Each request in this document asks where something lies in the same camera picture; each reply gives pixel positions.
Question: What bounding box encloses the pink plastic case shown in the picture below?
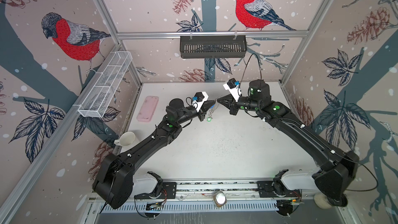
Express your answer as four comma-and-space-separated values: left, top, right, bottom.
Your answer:
137, 96, 159, 122

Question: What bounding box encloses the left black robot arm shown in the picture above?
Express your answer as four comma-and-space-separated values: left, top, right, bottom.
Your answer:
92, 99, 215, 209

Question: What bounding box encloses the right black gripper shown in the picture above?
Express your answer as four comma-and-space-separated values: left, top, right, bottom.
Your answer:
218, 92, 263, 115

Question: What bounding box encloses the black hanging basket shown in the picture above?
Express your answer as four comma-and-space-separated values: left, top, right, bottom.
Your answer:
180, 35, 247, 59

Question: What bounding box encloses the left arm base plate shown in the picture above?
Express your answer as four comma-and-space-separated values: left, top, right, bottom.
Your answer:
134, 182, 177, 200

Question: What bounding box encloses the white paper cup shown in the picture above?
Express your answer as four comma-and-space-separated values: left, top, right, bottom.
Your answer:
114, 132, 136, 147

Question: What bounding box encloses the white wire mesh shelf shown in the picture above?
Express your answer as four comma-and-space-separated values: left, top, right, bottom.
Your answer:
78, 51, 132, 118

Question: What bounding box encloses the white slotted cable duct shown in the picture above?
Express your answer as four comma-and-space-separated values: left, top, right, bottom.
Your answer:
103, 200, 279, 214

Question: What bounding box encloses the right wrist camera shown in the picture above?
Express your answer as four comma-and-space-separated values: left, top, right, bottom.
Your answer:
223, 78, 241, 102

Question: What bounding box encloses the horizontal aluminium frame bar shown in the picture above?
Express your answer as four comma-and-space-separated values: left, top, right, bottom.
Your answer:
116, 30, 309, 40

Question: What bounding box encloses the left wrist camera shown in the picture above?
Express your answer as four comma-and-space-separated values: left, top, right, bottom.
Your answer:
191, 92, 208, 112

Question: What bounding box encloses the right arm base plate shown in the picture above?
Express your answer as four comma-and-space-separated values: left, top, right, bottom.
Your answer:
256, 180, 302, 198

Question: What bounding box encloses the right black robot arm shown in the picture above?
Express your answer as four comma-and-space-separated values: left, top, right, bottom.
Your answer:
217, 78, 359, 207

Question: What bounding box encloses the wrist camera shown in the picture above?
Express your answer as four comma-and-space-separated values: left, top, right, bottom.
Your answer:
223, 78, 241, 102
191, 92, 208, 112

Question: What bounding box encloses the small round lamp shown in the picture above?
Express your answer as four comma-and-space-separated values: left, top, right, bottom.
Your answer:
213, 191, 227, 208

